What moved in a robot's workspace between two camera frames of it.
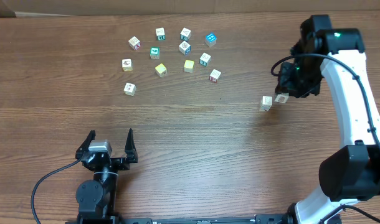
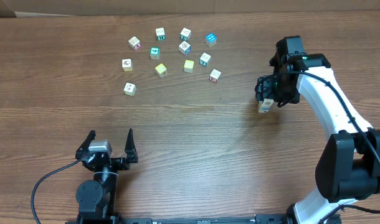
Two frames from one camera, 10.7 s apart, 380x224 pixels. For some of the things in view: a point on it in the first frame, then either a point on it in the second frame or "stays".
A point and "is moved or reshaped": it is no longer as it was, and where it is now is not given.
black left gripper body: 116,163 stays
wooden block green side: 282,98 is moved or reshaped
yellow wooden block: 189,66 stays
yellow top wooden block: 161,70 stays
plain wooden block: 266,102 -> 263,111
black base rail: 118,218 stays
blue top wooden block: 210,39 stays
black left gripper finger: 132,155 stays
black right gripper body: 304,80 -> 278,89
